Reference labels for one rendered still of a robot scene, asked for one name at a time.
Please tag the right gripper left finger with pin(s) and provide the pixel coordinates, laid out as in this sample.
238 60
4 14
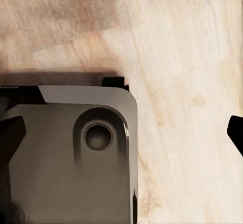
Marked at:
12 133

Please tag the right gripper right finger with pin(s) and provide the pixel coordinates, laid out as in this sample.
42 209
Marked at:
235 131

